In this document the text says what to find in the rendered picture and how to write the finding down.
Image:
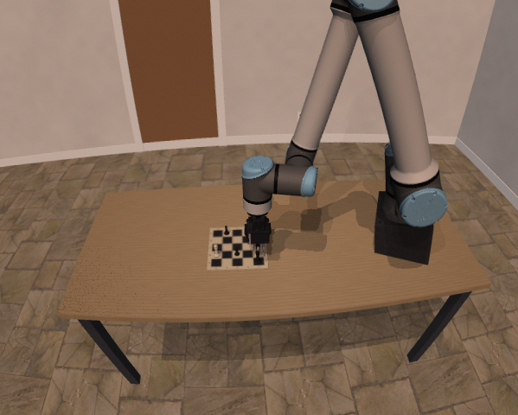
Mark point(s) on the black and tan chessboard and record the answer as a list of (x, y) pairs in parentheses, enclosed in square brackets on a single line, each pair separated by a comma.
[(226, 247)]

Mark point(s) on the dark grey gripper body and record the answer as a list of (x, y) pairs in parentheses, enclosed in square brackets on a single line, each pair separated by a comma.
[(259, 235)]

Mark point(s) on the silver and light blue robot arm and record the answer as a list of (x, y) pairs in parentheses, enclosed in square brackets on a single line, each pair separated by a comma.
[(414, 173)]

